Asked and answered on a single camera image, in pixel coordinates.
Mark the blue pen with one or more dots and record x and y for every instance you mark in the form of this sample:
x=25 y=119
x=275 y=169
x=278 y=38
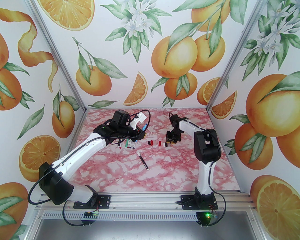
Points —
x=144 y=126

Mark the green marker pen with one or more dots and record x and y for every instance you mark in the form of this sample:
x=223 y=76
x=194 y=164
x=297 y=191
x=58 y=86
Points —
x=126 y=143

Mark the white whiteboard marker black end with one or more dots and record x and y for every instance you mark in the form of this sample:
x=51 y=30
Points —
x=133 y=144

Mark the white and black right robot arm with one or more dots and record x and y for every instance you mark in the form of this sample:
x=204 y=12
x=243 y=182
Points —
x=206 y=173

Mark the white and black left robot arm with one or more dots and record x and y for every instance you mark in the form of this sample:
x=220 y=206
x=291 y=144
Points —
x=82 y=152

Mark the black pen with white end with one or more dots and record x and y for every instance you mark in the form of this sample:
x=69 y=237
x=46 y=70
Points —
x=143 y=161

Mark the small circuit board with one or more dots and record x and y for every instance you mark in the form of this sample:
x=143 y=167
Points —
x=210 y=215
x=91 y=215

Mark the aluminium frame bar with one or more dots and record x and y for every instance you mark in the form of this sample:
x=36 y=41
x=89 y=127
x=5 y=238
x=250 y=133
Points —
x=164 y=108
x=76 y=133
x=222 y=145

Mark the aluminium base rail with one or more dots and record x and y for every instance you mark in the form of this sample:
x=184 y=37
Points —
x=140 y=202

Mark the aluminium frame post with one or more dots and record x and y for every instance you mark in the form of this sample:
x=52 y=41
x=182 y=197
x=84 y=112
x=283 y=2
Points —
x=234 y=58
x=59 y=58

